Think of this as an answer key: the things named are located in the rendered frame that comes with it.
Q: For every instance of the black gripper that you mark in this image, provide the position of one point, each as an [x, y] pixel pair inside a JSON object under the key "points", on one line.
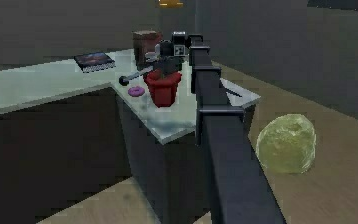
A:
{"points": [[167, 56]]}

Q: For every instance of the red flower pot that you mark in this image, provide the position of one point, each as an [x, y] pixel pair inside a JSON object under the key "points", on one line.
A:
{"points": [[163, 87]]}

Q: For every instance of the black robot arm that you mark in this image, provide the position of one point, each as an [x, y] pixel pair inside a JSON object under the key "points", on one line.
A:
{"points": [[227, 150]]}

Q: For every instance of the pale top kitchen counter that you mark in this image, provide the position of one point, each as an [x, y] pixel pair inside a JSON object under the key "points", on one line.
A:
{"points": [[87, 110]]}

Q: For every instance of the pink doughnut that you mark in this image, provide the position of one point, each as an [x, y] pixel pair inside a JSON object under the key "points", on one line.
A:
{"points": [[136, 91]]}

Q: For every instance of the brown box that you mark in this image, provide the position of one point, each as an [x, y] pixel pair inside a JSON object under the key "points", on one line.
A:
{"points": [[145, 46]]}

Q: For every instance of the dark book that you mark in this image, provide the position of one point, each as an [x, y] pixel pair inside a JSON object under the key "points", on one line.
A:
{"points": [[94, 61]]}

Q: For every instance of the orange lamp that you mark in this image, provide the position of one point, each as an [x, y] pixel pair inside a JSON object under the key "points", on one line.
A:
{"points": [[169, 3]]}

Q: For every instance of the pale green round pouf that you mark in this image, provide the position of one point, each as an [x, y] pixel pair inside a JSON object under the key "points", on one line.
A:
{"points": [[286, 144]]}

